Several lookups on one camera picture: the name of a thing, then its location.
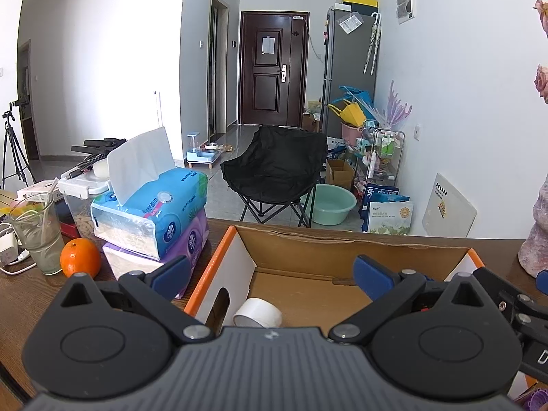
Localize pink plastic bucket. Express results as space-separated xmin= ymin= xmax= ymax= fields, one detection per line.
xmin=341 ymin=122 xmax=364 ymax=147

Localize white folded umbrella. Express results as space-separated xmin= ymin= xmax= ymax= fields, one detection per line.
xmin=364 ymin=13 xmax=382 ymax=74

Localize white wall fuse box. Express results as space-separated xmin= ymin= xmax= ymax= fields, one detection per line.
xmin=396 ymin=0 xmax=416 ymax=25

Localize blue white printed sack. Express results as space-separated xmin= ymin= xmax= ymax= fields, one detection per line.
xmin=327 ymin=136 xmax=348 ymax=162

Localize dark brown entrance door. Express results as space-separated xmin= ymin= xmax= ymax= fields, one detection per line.
xmin=239 ymin=11 xmax=310 ymax=128

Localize blue plastic stool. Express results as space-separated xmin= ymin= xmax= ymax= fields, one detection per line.
xmin=339 ymin=86 xmax=374 ymax=106

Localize pink textured ceramic vase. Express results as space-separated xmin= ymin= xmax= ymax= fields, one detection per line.
xmin=518 ymin=177 xmax=548 ymax=277

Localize white leaning panel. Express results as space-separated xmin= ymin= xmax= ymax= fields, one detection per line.
xmin=422 ymin=172 xmax=478 ymax=238

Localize black folding chair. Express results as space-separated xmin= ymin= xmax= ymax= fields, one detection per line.
xmin=220 ymin=125 xmax=328 ymax=227

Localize black folded gadget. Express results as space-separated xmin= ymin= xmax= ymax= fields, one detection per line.
xmin=71 ymin=138 xmax=127 ymax=177

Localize white tape roll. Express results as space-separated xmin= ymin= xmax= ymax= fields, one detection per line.
xmin=232 ymin=297 xmax=283 ymax=328

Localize white green printed bag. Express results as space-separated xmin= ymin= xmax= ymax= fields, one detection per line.
xmin=367 ymin=201 xmax=415 ymax=236

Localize orange fruit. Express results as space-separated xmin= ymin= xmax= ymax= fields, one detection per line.
xmin=60 ymin=238 xmax=102 ymax=279

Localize purple tissue pack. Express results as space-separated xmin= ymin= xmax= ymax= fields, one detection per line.
xmin=103 ymin=216 xmax=210 ymax=300

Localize blue tissue pack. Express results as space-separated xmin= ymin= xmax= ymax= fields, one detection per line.
xmin=91 ymin=126 xmax=209 ymax=262

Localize pet water feeder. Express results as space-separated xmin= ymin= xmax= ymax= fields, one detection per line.
xmin=186 ymin=133 xmax=222 ymax=170

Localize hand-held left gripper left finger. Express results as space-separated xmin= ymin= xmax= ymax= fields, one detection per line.
xmin=50 ymin=255 xmax=215 ymax=345

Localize white charger with cable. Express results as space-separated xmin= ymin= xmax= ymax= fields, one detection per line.
xmin=0 ymin=223 xmax=37 ymax=275

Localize grey refrigerator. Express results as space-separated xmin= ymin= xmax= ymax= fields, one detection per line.
xmin=322 ymin=6 xmax=379 ymax=138

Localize clear plastic food container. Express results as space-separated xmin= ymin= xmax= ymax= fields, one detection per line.
xmin=58 ymin=173 xmax=113 ymax=240

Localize yellow black box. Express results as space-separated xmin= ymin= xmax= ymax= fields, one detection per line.
xmin=342 ymin=0 xmax=380 ymax=12

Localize bunch of dried pink roses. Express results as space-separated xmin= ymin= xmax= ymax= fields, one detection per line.
xmin=533 ymin=0 xmax=548 ymax=104

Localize black camera tripod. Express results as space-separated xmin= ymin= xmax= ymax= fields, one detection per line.
xmin=0 ymin=98 xmax=36 ymax=190

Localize open brown carton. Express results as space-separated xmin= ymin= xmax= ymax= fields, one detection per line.
xmin=325 ymin=159 xmax=356 ymax=191

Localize red cardboard box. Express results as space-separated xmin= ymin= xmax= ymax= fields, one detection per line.
xmin=183 ymin=225 xmax=538 ymax=403

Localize metal wire trolley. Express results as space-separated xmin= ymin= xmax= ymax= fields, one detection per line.
xmin=354 ymin=121 xmax=406 ymax=190

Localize green plastic basin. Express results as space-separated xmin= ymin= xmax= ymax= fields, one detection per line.
xmin=300 ymin=184 xmax=358 ymax=226

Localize blue white bag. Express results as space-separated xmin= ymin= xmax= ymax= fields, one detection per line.
xmin=362 ymin=183 xmax=401 ymax=223

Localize flat white box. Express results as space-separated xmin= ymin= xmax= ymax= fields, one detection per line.
xmin=17 ymin=180 xmax=61 ymax=200

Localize clear glass cup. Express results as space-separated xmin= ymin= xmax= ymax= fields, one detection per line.
xmin=9 ymin=197 xmax=65 ymax=275

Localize clear sleeve on refrigerator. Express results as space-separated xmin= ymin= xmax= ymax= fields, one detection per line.
xmin=336 ymin=13 xmax=364 ymax=35

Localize dark interior door frame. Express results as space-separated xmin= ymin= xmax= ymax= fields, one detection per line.
xmin=209 ymin=0 xmax=230 ymax=136

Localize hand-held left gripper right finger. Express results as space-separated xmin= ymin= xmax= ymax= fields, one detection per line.
xmin=327 ymin=254 xmax=499 ymax=345

